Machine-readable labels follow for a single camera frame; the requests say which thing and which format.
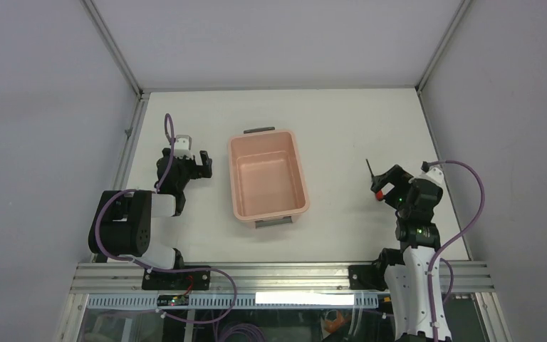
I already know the red handled screwdriver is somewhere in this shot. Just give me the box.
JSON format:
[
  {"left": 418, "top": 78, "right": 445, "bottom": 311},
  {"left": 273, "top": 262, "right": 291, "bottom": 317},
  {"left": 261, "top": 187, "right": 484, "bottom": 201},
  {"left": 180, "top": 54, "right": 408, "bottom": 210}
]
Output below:
[{"left": 365, "top": 158, "right": 384, "bottom": 202}]

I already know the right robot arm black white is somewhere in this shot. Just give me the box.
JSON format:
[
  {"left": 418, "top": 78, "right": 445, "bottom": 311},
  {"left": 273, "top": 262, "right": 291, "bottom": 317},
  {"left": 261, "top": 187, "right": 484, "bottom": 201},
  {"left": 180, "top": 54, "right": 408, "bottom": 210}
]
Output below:
[{"left": 371, "top": 165, "right": 453, "bottom": 341}]

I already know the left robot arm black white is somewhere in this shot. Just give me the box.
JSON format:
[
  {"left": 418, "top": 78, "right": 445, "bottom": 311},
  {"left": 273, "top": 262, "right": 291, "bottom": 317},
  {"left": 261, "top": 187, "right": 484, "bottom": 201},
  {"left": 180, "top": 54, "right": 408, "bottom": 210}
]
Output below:
[{"left": 88, "top": 147, "right": 212, "bottom": 289}]

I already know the pink plastic bin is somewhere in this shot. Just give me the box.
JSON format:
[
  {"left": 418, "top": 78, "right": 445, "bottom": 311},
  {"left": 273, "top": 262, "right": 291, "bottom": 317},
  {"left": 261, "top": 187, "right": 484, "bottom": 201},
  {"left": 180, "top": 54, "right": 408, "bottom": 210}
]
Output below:
[{"left": 228, "top": 127, "right": 310, "bottom": 229}]

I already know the orange object below table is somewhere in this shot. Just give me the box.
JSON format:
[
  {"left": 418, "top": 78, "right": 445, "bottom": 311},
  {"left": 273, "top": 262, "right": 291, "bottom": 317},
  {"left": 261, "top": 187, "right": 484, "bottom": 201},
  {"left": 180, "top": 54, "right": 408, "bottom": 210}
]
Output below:
[{"left": 321, "top": 309, "right": 351, "bottom": 336}]

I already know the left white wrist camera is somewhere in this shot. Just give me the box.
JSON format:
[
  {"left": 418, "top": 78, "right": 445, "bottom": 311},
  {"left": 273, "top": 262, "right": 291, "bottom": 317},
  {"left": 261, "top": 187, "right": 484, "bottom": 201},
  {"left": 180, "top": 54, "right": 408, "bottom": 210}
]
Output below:
[{"left": 173, "top": 135, "right": 194, "bottom": 159}]

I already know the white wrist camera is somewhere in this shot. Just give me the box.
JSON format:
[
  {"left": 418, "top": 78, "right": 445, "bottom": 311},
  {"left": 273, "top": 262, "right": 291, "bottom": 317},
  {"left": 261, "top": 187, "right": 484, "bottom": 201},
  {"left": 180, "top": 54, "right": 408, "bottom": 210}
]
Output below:
[
  {"left": 417, "top": 162, "right": 444, "bottom": 187},
  {"left": 173, "top": 135, "right": 194, "bottom": 159}
]

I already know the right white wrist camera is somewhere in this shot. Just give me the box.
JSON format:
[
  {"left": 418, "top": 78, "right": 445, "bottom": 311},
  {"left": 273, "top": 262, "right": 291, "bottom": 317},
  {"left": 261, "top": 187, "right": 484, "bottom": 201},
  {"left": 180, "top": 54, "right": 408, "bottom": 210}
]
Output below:
[{"left": 417, "top": 162, "right": 444, "bottom": 187}]

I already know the aluminium front rail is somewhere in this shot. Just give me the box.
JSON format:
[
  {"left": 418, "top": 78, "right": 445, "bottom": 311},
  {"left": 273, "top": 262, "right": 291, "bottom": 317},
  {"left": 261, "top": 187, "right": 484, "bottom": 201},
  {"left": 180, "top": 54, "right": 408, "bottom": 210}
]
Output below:
[{"left": 69, "top": 262, "right": 495, "bottom": 296}]

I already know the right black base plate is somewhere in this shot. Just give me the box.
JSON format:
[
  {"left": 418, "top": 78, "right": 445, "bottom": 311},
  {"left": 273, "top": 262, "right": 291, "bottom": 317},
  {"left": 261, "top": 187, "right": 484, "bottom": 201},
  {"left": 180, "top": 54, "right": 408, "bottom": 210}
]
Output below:
[{"left": 348, "top": 264, "right": 388, "bottom": 291}]

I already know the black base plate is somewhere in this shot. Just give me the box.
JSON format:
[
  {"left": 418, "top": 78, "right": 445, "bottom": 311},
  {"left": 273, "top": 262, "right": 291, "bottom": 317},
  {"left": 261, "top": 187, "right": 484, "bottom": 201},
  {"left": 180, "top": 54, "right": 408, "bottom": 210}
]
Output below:
[
  {"left": 348, "top": 264, "right": 388, "bottom": 291},
  {"left": 141, "top": 271, "right": 211, "bottom": 291}
]

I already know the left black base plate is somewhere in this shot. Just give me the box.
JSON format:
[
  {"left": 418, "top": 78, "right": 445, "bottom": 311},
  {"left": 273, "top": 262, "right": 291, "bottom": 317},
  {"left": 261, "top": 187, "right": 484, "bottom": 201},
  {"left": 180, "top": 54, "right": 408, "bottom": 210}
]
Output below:
[{"left": 141, "top": 271, "right": 211, "bottom": 291}]

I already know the white slotted cable duct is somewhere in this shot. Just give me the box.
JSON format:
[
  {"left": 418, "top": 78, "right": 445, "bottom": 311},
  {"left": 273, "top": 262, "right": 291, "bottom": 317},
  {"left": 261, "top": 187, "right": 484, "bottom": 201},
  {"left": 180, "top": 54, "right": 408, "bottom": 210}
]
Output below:
[{"left": 87, "top": 291, "right": 379, "bottom": 311}]

